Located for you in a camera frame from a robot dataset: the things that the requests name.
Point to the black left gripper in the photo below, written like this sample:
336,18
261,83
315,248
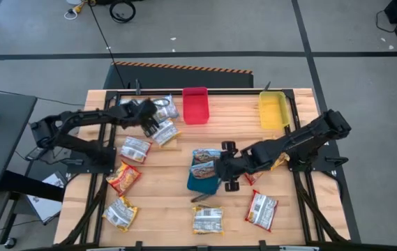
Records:
139,112

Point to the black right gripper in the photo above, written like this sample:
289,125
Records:
234,165

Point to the yellow Maruchan ramen pack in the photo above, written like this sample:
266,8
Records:
119,213
166,132
208,220
282,159

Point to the red Maruchan ramen pack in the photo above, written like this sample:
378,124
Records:
123,178
261,211
254,178
135,149

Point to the blue plastic bin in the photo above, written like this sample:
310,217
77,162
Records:
201,186

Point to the red plastic bin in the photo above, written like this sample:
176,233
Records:
195,108

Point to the yellow plastic bin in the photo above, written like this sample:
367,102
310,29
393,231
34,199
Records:
273,111

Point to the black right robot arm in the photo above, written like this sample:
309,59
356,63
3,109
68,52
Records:
299,143

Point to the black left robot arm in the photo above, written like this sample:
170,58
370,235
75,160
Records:
90,116

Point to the black hazard-striped platform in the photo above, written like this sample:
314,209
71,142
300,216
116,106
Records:
177,78

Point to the black power adapter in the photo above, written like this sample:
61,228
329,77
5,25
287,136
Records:
35,154

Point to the black desk base leg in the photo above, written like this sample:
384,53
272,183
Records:
30,184

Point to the black caster wheel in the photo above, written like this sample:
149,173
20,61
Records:
10,242

